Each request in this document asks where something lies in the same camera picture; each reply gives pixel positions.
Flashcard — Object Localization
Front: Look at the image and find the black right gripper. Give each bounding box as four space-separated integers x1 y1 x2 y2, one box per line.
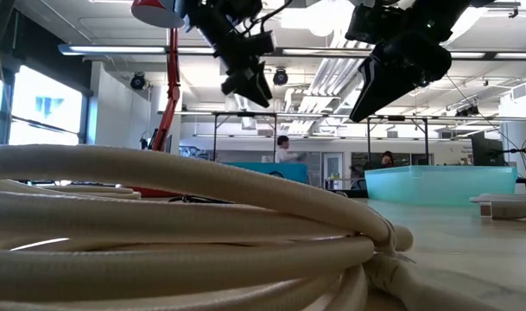
349 29 453 124

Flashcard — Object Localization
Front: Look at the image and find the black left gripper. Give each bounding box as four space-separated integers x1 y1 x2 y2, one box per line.
200 15 276 109

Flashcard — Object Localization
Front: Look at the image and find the long black USB cable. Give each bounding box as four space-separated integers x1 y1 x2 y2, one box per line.
167 194 231 205

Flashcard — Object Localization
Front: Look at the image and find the red desk lamp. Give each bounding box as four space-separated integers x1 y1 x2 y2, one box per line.
130 0 186 199

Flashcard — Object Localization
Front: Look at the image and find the person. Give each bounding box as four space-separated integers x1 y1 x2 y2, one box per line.
274 135 307 164
378 150 396 169

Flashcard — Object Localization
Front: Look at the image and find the translucent teal plastic bin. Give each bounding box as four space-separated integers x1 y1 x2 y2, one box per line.
364 165 518 205

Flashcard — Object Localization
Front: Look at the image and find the black computer monitor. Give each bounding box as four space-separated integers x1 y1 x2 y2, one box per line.
470 130 506 168

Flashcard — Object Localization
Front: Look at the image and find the long ceiling light bar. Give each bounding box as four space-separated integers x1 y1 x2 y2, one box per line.
58 42 526 60

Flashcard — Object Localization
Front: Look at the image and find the large bright window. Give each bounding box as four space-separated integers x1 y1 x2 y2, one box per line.
0 64 85 148

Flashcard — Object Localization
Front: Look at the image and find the black background rig frame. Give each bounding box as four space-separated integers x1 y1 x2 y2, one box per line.
365 115 430 166
212 111 278 164

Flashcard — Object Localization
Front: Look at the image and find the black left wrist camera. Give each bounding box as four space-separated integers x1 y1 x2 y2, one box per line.
244 31 276 56

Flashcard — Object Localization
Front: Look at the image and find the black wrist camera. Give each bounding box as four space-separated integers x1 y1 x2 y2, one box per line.
345 3 400 44
244 31 276 56

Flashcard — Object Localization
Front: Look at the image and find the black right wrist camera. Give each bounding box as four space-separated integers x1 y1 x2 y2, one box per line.
345 3 400 44

